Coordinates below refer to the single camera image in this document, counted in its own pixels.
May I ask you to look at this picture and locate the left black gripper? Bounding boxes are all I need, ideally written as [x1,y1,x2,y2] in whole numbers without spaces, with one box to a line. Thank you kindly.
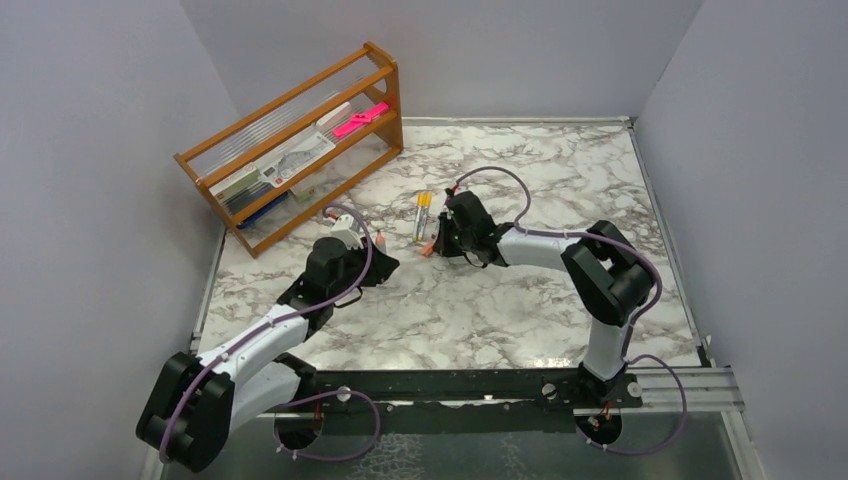
[328,236,399,301]

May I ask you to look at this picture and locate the white pen yellow end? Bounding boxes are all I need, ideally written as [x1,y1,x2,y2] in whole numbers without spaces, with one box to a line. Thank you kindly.
[414,190,433,241]

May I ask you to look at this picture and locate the orange tip white marker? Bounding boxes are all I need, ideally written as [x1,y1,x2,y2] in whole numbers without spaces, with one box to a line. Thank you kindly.
[374,230,386,253]

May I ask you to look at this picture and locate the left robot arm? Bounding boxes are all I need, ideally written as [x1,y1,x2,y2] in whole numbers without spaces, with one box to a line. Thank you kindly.
[135,237,400,472]

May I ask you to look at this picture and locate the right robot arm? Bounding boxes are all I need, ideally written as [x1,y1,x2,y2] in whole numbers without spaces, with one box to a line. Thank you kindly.
[433,189,662,407]

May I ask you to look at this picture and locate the white digital scale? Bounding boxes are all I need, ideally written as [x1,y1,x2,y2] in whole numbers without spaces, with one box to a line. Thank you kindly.
[254,128,335,188]

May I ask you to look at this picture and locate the wooden rack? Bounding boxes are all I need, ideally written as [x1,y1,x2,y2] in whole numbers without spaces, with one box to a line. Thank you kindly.
[174,42,404,258]

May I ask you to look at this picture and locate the green white box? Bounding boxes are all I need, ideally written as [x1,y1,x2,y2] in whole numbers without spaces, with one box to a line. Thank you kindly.
[209,163,260,214]

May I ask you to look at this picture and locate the pink tool on rack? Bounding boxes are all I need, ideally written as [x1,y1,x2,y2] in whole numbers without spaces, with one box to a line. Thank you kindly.
[332,102,390,139]

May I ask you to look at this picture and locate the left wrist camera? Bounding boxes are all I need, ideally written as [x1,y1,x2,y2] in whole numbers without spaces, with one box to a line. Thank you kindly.
[328,213,367,250]

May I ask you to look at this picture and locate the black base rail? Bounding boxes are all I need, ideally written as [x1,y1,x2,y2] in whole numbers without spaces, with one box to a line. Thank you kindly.
[272,368,643,436]

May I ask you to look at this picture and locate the aluminium frame rail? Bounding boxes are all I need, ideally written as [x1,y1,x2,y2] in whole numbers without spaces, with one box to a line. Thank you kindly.
[632,367,746,413]

